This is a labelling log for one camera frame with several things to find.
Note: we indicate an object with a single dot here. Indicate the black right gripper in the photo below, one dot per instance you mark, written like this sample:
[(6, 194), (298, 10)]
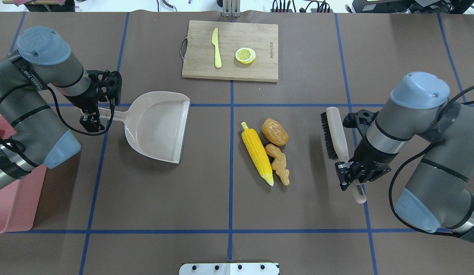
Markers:
[(369, 160)]

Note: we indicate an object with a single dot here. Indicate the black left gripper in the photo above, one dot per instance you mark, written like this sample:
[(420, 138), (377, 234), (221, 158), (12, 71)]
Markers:
[(83, 102)]

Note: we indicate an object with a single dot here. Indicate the beige hand brush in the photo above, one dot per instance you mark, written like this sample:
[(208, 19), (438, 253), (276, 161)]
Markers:
[(337, 149)]

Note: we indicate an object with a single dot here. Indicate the beige plastic dustpan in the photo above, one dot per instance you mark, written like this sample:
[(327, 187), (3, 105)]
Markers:
[(155, 124)]

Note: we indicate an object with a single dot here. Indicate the brown toy potato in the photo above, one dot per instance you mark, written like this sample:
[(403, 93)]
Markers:
[(274, 132)]

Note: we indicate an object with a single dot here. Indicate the yellow toy corn cob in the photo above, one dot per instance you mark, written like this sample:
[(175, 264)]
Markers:
[(257, 153)]

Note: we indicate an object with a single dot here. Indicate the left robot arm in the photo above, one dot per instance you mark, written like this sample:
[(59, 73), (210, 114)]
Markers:
[(43, 59)]

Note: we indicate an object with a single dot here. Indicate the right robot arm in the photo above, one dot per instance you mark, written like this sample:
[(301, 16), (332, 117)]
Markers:
[(428, 193)]

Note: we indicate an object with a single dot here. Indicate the pink plastic bin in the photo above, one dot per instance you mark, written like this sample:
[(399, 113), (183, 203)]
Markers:
[(19, 201)]

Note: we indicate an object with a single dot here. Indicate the yellow plastic knife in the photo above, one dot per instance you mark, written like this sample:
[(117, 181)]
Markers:
[(215, 43)]

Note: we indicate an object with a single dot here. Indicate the wooden cutting board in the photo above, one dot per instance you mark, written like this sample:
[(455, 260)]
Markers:
[(198, 60)]

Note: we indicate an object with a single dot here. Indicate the yellow lemon slice toy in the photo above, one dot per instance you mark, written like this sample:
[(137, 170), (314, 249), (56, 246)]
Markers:
[(245, 55)]

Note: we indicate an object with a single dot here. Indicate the aluminium frame post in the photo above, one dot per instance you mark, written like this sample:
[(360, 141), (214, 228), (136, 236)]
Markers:
[(231, 8)]

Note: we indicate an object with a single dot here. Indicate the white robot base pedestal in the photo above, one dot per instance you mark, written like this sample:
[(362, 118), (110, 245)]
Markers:
[(253, 268)]

